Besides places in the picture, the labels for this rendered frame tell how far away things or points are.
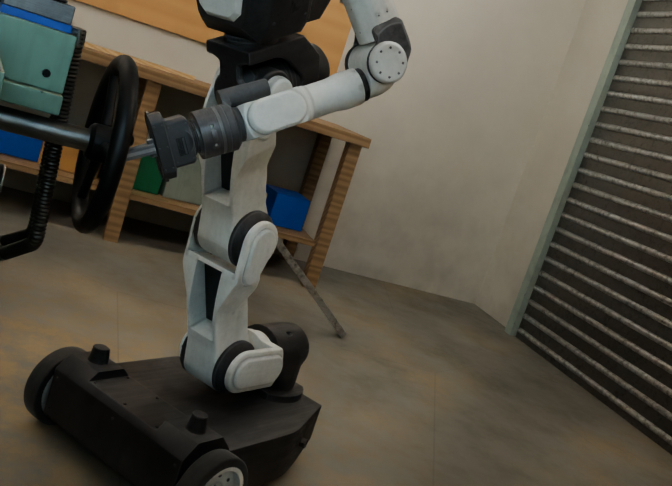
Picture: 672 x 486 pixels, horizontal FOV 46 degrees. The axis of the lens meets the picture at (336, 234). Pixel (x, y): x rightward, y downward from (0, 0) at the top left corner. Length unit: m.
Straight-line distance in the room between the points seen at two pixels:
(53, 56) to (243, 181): 0.66
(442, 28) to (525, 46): 0.57
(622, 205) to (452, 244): 1.25
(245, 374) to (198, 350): 0.13
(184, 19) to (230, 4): 2.86
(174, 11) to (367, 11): 3.03
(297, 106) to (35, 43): 0.46
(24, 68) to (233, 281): 0.79
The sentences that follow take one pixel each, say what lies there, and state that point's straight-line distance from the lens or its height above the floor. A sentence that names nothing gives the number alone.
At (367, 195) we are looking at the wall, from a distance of 4.87.
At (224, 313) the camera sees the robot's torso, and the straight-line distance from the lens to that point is 1.93.
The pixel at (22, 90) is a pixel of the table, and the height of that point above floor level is 0.86.
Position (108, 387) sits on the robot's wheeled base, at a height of 0.19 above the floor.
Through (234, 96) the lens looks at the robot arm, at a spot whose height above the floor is 0.94.
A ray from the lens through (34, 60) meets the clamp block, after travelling 1.27.
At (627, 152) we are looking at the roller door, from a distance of 4.48.
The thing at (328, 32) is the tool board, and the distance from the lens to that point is 4.66.
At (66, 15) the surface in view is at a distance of 1.28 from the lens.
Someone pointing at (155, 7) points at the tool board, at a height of 1.15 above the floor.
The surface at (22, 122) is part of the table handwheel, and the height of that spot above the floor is 0.81.
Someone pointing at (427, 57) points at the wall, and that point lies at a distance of 4.89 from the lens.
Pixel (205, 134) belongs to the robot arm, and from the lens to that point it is 1.42.
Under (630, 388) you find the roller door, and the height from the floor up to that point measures 0.15.
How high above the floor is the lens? 0.99
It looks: 9 degrees down
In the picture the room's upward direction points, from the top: 18 degrees clockwise
